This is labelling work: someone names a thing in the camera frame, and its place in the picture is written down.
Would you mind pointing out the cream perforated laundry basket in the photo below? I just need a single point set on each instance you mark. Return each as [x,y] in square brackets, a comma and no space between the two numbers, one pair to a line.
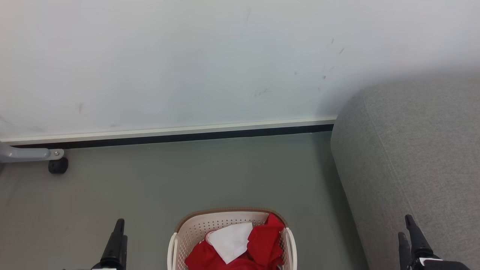
[195,228]

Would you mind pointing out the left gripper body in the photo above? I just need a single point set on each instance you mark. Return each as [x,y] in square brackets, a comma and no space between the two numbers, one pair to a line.
[103,267]

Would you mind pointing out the grey metal stand leg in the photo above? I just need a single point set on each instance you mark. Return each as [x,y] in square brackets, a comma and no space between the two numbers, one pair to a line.
[22,153]

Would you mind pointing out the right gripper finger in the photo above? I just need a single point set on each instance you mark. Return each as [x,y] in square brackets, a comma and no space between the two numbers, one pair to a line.
[404,251]
[418,238]

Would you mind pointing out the white cloth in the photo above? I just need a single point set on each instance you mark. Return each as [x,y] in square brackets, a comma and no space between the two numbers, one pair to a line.
[230,240]

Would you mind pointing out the grey fabric sofa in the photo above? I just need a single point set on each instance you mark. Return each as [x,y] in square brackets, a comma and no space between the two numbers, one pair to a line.
[412,150]

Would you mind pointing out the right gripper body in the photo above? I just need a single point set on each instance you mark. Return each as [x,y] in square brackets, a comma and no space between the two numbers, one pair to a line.
[438,264]

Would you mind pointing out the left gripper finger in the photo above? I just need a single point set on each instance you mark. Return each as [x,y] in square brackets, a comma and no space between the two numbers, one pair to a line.
[114,245]
[125,251]

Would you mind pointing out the white and black baseboard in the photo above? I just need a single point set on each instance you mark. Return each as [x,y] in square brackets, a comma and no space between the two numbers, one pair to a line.
[168,135]

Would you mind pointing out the black caster wheel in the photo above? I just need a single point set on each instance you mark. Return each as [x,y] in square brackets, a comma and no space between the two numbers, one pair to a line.
[58,166]

